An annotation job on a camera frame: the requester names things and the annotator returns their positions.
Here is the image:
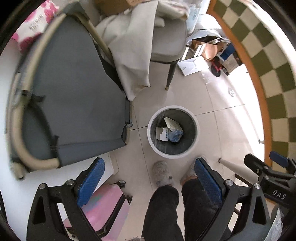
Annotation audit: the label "white round trash bin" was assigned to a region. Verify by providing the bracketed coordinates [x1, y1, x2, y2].
[147, 105, 200, 159]

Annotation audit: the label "pink flower paper bag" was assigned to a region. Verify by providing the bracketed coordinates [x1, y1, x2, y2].
[12, 1, 60, 53]

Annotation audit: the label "right grey slipper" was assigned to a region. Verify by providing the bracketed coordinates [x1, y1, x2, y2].
[180, 161, 197, 186]

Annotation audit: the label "cat pattern table cloth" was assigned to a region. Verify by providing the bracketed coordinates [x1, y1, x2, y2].
[207, 1, 295, 171]

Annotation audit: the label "left grey slipper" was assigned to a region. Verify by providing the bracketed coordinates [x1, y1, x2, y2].
[152, 161, 174, 187]

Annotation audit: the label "grey folding bed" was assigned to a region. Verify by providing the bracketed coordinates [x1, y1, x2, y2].
[6, 13, 132, 179]

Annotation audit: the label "blue white plastic bag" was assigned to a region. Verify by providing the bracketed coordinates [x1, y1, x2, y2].
[167, 130, 184, 143]

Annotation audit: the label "grey upholstered chair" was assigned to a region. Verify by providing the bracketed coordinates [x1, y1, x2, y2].
[151, 19, 187, 90]

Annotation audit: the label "brown cardboard shipping box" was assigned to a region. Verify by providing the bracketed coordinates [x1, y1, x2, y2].
[94, 0, 151, 16]

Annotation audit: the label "black fuzzy trousers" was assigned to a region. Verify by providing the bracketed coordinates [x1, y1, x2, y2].
[140, 178, 220, 241]

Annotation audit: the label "grey slipper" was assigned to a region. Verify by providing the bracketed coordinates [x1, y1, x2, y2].
[152, 161, 174, 187]
[180, 161, 197, 186]

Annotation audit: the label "white paper envelope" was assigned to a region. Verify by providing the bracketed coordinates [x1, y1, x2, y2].
[177, 56, 209, 76]

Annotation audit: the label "beige cloth on chair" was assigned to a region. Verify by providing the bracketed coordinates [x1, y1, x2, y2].
[95, 1, 189, 101]

